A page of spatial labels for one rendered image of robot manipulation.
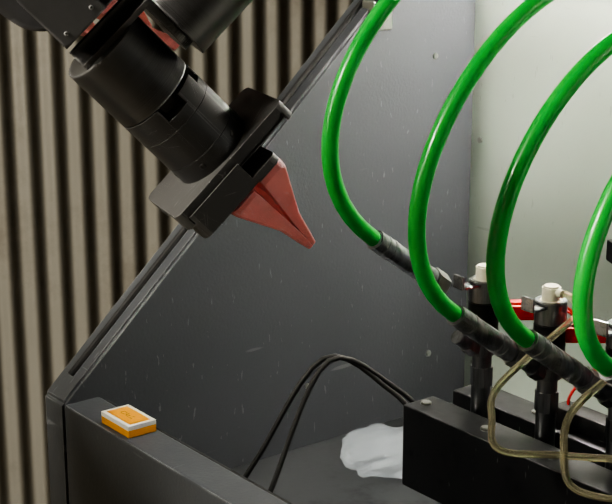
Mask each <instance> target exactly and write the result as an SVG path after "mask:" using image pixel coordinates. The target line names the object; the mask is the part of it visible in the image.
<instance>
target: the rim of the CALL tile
mask: <svg viewBox="0 0 612 504"><path fill-rule="evenodd" d="M125 406H128V407H130V408H131V409H133V410H135V411H137V412H139V413H140V414H142V415H144V416H146V417H148V418H149V419H150V420H146V421H142V422H138V423H135V424H131V425H129V424H128V423H126V422H124V421H122V420H121V419H119V418H117V417H115V416H114V415H112V414H110V413H109V412H107V411H109V410H113V409H117V408H121V407H125ZM101 415H102V416H103V417H105V418H107V419H108V420H110V421H112V422H113V423H115V424H117V425H119V426H120V427H122V428H124V429H125V430H127V431H132V430H136V429H139V428H143V427H147V426H151V425H154V424H156V419H154V418H152V417H150V416H148V415H147V414H145V413H143V412H141V411H140V410H138V409H136V408H134V407H132V406H131V405H129V404H128V405H124V406H120V407H116V408H112V409H108V410H104V411H101Z"/></svg>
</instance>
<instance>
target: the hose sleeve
mask: <svg viewBox="0 0 612 504"><path fill-rule="evenodd" d="M377 231H378V232H379V233H380V235H381V236H380V240H379V242H378V243H377V244H376V245H374V246H369V245H368V244H367V247H368V248H369V249H370V250H372V251H373V252H375V254H377V255H378V256H381V258H383V259H384V260H387V261H388V262H390V263H391V264H393V265H394V266H395V267H397V268H398V269H400V270H401V271H403V272H404V273H406V274H407V275H408V276H409V277H411V278H412V279H414V280H415V281H417V280H416V278H415V275H414V272H413V269H412V264H411V260H410V255H409V250H408V249H407V248H405V247H404V246H402V245H401V244H400V243H398V241H396V240H395V239H392V237H391V236H389V235H387V234H385V233H384V232H382V231H381V230H377ZM430 267H431V269H432V272H433V274H434V277H435V279H436V281H437V280H438V278H439V272H438V270H437V269H435V268H434V267H433V266H431V265H430Z"/></svg>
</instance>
